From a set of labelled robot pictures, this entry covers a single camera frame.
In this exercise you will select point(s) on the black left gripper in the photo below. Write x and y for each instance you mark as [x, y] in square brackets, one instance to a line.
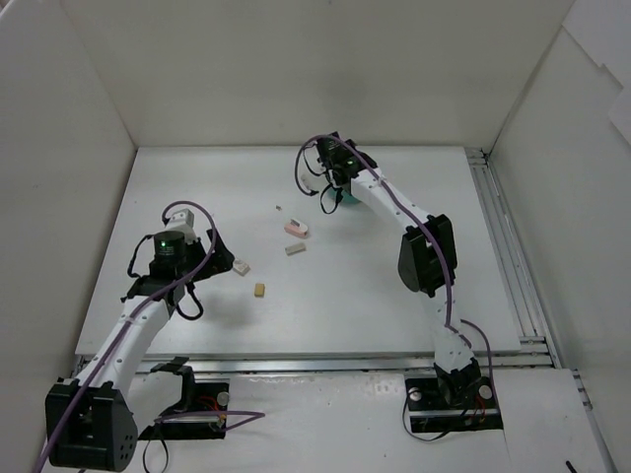
[208, 255]

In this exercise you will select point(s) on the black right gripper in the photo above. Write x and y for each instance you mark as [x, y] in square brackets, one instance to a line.
[328, 152]

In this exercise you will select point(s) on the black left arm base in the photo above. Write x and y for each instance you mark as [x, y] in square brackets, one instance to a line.
[195, 396]

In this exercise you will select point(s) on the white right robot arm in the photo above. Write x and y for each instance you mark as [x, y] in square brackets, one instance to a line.
[426, 263]

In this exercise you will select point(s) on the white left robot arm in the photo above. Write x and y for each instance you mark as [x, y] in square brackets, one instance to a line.
[92, 423]

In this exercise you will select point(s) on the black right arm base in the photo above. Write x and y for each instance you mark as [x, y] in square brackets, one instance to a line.
[429, 416]

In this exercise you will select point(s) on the white staples box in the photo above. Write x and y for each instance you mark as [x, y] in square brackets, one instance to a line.
[240, 267]

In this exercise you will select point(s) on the teal round desk organizer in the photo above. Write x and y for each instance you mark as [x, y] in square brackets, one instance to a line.
[348, 200]

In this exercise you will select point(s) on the yellow eraser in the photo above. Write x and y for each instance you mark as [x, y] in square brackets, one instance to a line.
[259, 290]

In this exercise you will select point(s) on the grey white eraser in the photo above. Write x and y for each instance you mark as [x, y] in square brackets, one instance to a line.
[295, 248]

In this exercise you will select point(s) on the pink white mini stapler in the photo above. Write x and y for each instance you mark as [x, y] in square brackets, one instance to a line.
[296, 228]

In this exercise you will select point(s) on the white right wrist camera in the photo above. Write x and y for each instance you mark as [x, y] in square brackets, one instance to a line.
[312, 183]

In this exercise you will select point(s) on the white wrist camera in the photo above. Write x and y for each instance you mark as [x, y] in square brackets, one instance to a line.
[312, 183]
[182, 221]

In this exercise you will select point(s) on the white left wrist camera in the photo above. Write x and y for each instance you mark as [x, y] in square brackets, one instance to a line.
[182, 221]

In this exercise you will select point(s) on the aluminium rail frame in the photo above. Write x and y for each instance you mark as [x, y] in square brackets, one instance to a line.
[338, 306]

